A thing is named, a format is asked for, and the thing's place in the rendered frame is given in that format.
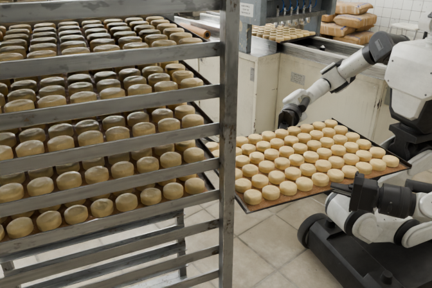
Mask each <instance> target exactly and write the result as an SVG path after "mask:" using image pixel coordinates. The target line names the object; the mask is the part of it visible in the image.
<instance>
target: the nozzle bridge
mask: <svg viewBox="0 0 432 288"><path fill-rule="evenodd" d="M283 1H284V4H285V5H286V10H288V9H289V7H290V0H283ZM283 1H282V0H240V26H239V49H238V51H240V52H243V53H251V35H252V25H255V26H265V25H266V24H269V23H277V22H282V21H290V20H295V19H302V18H305V23H304V29H303V30H307V31H309V32H316V33H320V28H321V18H322V15H334V14H335V12H336V3H337V0H317V3H316V0H304V2H305V5H306V6H305V7H306V8H307V7H308V6H309V2H310V1H312V3H311V5H312V6H314V5H315V4H316V6H315V7H314V8H311V12H308V8H307V9H305V13H302V9H301V10H299V14H296V10H294V11H292V15H289V11H287V12H286V16H283V15H282V14H283V13H282V12H283V11H282V12H279V17H276V6H277V5H279V11H281V10H282V8H283ZM291 3H292V7H293V9H295V8H296V5H297V1H296V0H291ZM298 3H299V6H300V8H302V6H303V0H298ZM307 17H311V19H310V22H307Z"/></svg>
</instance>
